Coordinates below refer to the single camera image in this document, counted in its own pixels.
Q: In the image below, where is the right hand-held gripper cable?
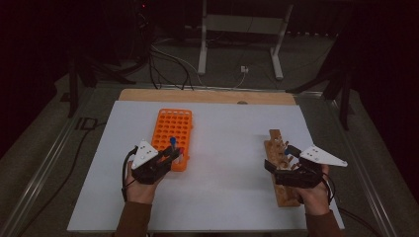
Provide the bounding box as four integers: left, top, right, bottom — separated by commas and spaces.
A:
320, 172, 337, 202

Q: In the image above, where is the hand-held gripper cable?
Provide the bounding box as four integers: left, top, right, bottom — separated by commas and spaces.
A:
320, 172, 337, 202
121, 146, 139, 202

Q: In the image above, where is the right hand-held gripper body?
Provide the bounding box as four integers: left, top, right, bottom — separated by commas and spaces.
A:
274, 143, 349, 190

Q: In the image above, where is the grey metal stand frame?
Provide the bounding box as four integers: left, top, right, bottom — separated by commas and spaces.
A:
197, 0, 294, 81

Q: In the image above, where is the bundle of black cables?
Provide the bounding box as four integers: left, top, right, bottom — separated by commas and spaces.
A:
147, 45, 196, 92

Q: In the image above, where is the orange plastic test tube rack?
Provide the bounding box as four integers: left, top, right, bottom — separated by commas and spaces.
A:
146, 108, 194, 173

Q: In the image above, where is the aluminium frame rail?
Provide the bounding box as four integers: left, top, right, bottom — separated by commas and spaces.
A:
327, 98, 398, 237
0, 88, 97, 237

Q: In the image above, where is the white table mat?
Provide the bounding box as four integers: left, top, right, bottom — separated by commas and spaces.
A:
66, 100, 346, 233

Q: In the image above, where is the white cable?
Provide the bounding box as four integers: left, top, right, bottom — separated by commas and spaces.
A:
151, 43, 247, 90

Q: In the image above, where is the person's right hand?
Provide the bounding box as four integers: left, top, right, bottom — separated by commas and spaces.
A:
296, 165, 332, 217

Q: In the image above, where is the person's left hand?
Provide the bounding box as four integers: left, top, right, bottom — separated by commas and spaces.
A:
125, 170, 164, 205

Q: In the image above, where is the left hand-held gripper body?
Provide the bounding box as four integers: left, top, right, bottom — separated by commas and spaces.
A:
130, 138, 173, 186

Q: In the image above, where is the wooden test tube rack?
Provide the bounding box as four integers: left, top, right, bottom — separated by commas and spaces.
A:
263, 128, 301, 208

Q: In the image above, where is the black floor cable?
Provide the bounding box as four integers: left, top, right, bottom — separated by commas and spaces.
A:
16, 121, 108, 237
338, 206, 375, 237

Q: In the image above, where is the left hand-held gripper cable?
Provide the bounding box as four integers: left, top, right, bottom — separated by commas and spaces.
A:
121, 146, 139, 202

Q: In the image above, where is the black tripod stand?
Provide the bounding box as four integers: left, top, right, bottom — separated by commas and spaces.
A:
286, 33, 355, 131

